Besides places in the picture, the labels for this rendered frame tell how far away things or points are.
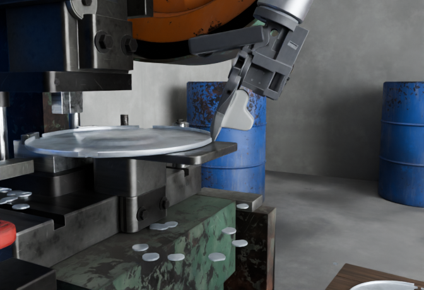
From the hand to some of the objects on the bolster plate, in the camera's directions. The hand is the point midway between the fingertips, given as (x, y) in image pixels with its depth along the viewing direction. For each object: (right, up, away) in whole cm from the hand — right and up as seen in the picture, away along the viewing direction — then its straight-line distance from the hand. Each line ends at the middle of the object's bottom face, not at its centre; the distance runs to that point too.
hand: (212, 131), depth 65 cm
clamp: (-33, -10, -7) cm, 35 cm away
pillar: (-27, -4, +18) cm, 33 cm away
